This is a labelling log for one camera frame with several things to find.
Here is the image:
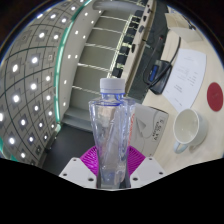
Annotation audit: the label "white ceramic mug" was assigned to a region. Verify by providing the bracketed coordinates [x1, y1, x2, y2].
[172, 108, 209, 154]

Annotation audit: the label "flat round red coaster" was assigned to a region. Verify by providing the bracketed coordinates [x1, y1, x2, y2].
[206, 82, 224, 113]

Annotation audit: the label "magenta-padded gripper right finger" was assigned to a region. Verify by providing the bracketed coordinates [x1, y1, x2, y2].
[128, 146, 167, 188]

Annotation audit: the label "white copy paper box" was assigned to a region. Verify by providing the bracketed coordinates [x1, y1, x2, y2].
[131, 103, 170, 158]

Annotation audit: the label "white printed paper sheet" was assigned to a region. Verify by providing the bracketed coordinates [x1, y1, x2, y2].
[163, 48, 208, 113]

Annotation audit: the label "ceiling lights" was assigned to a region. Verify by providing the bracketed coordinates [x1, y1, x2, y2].
[0, 0, 91, 161]

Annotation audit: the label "open white cardboard box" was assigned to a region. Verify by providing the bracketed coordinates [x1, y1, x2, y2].
[165, 12, 205, 43]

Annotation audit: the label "clear plastic water bottle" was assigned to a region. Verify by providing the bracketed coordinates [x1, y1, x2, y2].
[88, 78, 137, 189]

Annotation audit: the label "black desk conference unit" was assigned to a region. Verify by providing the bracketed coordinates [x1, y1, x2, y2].
[148, 59, 173, 95]

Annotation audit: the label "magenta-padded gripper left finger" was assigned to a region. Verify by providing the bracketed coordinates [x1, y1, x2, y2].
[58, 146, 100, 188]

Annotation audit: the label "black office chairs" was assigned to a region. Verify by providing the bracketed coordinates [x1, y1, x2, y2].
[111, 9, 146, 79]

